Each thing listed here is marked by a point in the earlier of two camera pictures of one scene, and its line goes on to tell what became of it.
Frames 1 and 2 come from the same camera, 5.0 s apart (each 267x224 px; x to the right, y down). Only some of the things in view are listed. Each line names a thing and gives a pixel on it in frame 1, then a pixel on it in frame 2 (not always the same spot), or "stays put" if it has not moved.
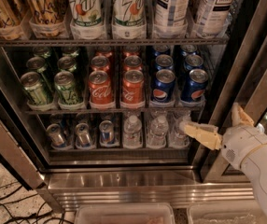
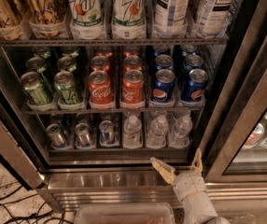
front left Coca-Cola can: (100, 90) stays put
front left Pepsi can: (163, 85) stays put
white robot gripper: (245, 142) → (188, 185)
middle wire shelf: (113, 110) stays put
